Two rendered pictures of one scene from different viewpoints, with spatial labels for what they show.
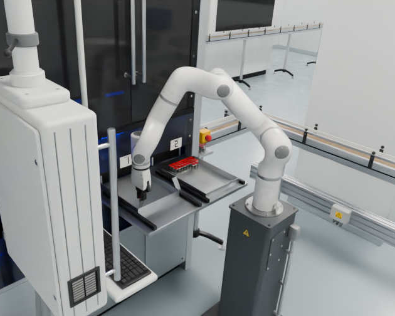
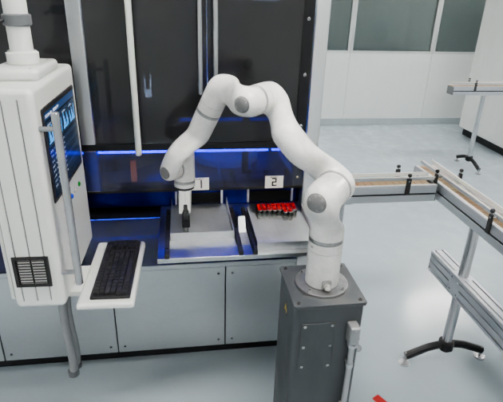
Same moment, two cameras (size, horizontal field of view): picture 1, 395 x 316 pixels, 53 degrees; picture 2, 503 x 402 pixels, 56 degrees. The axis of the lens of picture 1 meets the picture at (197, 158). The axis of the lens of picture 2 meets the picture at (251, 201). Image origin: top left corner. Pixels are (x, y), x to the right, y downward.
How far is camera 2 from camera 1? 111 cm
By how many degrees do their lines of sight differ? 34
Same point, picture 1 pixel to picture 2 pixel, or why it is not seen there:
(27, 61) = (13, 40)
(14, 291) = not seen: hidden behind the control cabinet
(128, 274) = (105, 288)
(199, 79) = (227, 89)
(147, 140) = (172, 153)
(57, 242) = not seen: outside the picture
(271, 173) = (316, 233)
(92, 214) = (34, 197)
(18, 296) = not seen: hidden behind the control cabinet
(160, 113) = (193, 125)
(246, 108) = (283, 135)
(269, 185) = (316, 251)
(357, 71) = not seen: outside the picture
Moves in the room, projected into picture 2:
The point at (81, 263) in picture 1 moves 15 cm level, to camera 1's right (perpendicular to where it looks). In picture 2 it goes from (27, 246) to (53, 262)
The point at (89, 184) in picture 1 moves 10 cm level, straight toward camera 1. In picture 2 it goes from (28, 164) to (1, 175)
